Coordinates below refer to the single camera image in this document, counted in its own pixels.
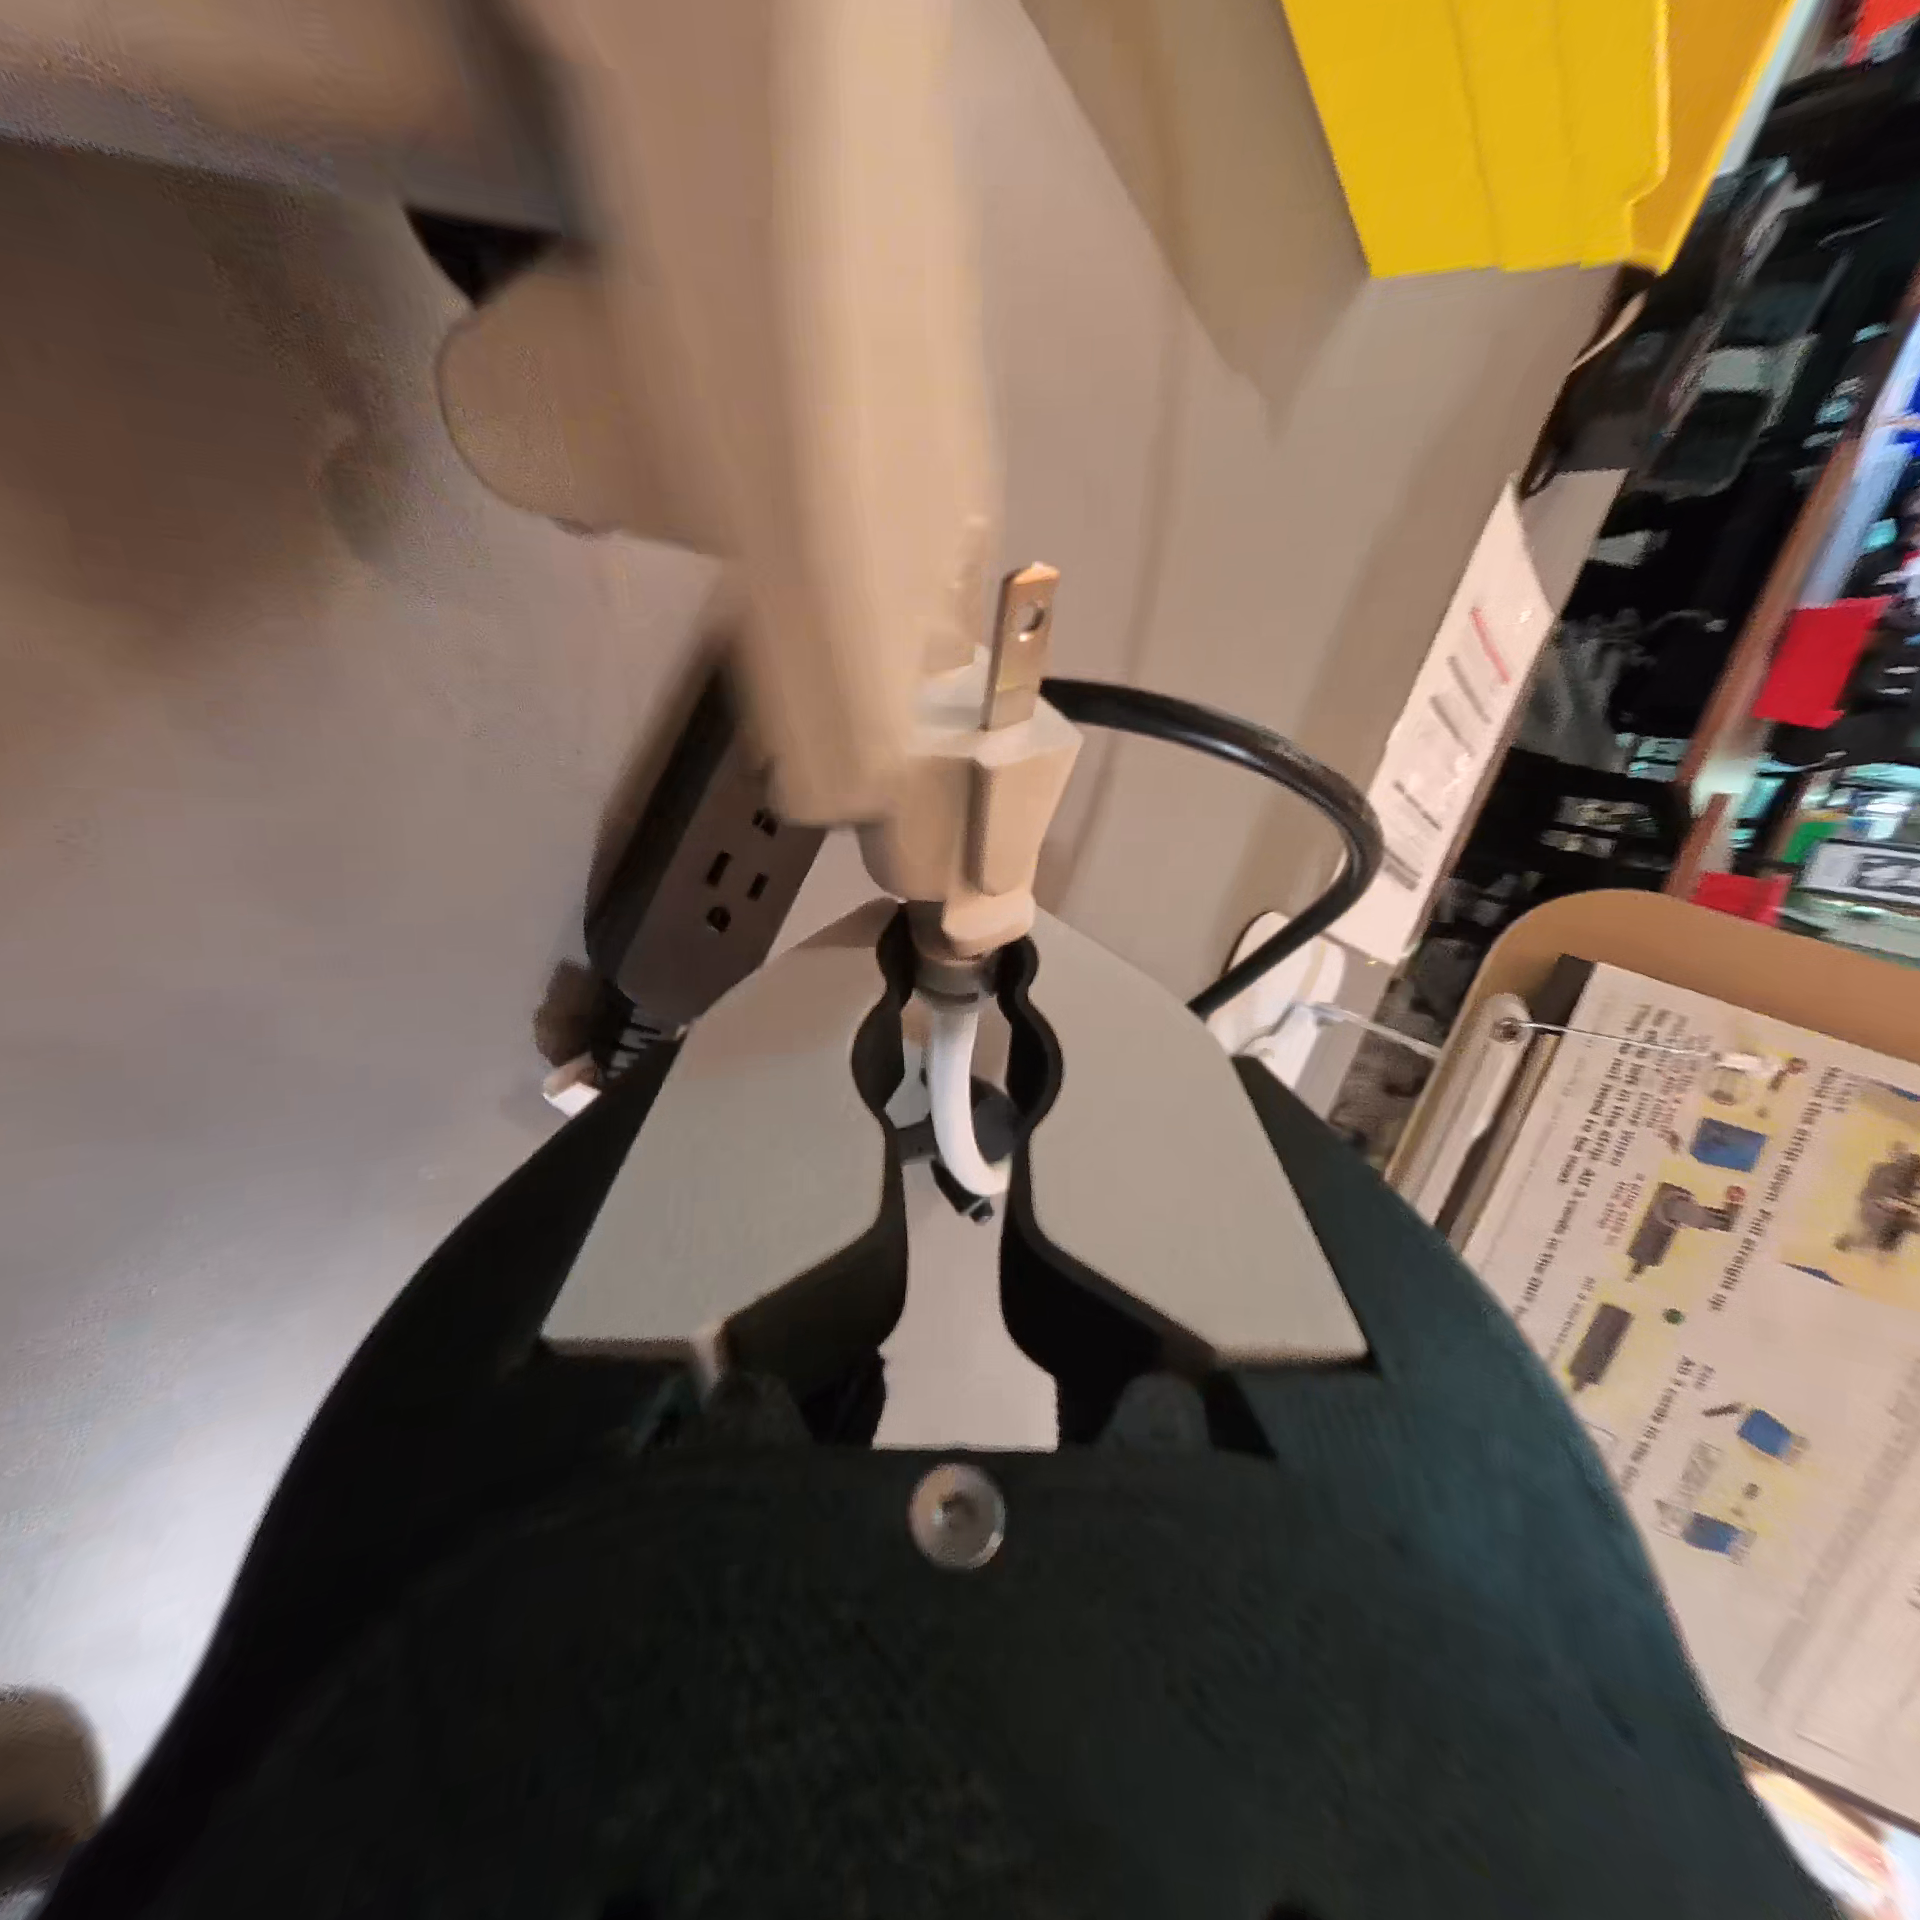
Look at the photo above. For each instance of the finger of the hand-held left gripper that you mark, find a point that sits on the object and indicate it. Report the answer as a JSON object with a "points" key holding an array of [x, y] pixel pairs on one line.
{"points": [[838, 375], [225, 61]]}

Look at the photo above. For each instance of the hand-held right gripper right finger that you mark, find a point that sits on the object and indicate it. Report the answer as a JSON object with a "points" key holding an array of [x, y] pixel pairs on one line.
{"points": [[1185, 1199]]}

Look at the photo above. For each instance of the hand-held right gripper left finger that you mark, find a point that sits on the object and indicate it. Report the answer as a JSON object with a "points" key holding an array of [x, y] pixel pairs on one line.
{"points": [[736, 1185]]}

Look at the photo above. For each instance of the black power strip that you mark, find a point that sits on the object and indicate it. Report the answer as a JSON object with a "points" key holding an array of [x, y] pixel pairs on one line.
{"points": [[705, 884]]}

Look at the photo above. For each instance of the yellow plastic bin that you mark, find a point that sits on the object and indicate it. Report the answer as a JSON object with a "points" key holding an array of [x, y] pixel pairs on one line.
{"points": [[1500, 119]]}

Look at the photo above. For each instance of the grey desk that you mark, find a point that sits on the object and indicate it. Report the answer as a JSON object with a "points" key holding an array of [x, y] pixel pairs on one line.
{"points": [[300, 751]]}

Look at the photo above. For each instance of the wooden document stand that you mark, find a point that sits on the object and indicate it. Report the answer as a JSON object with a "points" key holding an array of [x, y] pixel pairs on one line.
{"points": [[1500, 1079]]}

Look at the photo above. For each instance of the printed instruction sheet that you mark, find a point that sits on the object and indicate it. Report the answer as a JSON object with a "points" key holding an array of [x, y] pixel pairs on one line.
{"points": [[1723, 1348]]}

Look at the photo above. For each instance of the white paper sheet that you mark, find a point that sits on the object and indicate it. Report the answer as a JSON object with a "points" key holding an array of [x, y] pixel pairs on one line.
{"points": [[1472, 705]]}

